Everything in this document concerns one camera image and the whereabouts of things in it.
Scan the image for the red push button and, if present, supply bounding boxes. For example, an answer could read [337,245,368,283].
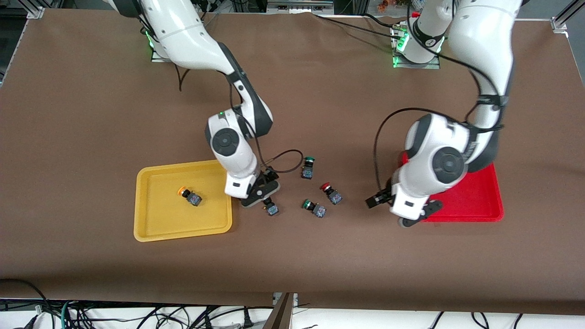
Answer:
[320,182,343,206]

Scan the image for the red plastic tray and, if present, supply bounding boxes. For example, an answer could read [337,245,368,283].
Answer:
[401,153,505,223]

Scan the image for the yellow plastic tray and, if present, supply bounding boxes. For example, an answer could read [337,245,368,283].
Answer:
[133,159,233,243]

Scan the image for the brown table mat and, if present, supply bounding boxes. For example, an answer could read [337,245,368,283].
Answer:
[0,8,585,316]

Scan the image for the brown table leg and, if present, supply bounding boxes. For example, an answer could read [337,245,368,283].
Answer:
[262,292,296,329]

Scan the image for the orange background objects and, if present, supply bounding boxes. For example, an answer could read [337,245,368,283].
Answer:
[377,0,413,11]

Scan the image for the aluminium corner profile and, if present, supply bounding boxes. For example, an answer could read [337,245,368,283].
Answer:
[550,0,585,33]
[18,0,46,20]

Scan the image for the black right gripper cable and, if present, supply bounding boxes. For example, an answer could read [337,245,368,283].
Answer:
[229,82,304,175]

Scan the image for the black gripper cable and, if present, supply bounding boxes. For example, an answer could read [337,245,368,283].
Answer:
[373,0,509,195]
[229,82,304,175]

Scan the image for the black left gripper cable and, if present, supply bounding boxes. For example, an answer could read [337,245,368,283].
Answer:
[373,0,509,195]

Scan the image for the black right arm loop cable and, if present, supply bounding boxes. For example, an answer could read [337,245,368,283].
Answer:
[177,63,191,92]

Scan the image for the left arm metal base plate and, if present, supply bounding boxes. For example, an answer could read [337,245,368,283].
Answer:
[391,23,442,70]

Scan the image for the black cable on mat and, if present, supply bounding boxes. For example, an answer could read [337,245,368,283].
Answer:
[314,12,404,38]

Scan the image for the aluminium frame profile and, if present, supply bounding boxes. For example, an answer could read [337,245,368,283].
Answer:
[267,0,335,15]

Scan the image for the teal cable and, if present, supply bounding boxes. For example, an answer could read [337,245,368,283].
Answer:
[59,300,74,329]

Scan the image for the black curved floor cable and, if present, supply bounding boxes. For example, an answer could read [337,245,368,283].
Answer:
[0,278,52,320]

